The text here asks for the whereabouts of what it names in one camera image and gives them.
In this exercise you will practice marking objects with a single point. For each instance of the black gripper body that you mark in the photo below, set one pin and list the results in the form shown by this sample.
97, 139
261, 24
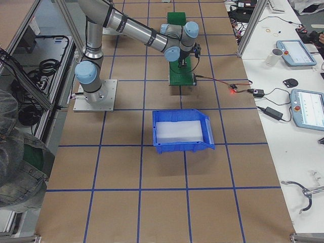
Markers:
183, 55

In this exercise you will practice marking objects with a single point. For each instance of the small black inline box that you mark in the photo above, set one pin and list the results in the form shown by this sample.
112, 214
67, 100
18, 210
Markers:
258, 93

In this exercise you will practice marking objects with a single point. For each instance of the upper teach pendant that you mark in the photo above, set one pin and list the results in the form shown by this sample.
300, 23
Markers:
295, 53

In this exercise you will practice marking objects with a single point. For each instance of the aluminium frame post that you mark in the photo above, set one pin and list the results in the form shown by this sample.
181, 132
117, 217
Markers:
259, 8

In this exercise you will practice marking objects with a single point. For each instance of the black power adapter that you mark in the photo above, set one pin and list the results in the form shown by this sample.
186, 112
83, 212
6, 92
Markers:
273, 113

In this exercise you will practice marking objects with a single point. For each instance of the small sensor board red LED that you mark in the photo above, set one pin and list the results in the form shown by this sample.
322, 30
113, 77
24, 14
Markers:
232, 88

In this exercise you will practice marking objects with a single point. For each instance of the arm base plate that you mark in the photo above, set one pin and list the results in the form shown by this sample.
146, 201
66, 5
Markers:
102, 100

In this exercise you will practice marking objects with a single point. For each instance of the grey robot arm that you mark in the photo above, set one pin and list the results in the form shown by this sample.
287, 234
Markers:
176, 42

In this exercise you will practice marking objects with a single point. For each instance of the green conveyor belt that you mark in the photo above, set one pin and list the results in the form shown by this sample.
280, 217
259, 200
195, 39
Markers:
180, 75

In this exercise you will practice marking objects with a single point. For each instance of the blue plastic bin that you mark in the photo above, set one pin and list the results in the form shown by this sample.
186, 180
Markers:
175, 115

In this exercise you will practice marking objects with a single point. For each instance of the lower teach pendant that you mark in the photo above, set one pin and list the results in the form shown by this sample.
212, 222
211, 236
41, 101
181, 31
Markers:
307, 109

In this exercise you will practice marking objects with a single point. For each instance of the metal claw tool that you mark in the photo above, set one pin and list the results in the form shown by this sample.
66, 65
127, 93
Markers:
306, 192

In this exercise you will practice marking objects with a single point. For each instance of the white foam bin liner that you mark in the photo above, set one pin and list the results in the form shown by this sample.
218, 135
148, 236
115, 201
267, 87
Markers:
180, 131

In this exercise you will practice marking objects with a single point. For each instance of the black round puck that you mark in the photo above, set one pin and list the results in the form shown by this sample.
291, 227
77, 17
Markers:
290, 83

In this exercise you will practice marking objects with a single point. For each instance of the white plastic cup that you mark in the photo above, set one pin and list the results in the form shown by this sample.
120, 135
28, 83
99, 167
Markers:
274, 57

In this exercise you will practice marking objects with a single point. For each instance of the person in denim jacket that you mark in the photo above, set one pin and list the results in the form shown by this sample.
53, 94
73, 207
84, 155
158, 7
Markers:
23, 181

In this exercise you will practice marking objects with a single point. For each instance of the teach pendant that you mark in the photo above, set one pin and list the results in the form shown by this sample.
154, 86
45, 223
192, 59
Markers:
295, 53
307, 109

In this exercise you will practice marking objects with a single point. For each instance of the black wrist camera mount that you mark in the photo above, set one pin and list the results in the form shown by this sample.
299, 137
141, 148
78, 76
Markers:
197, 50

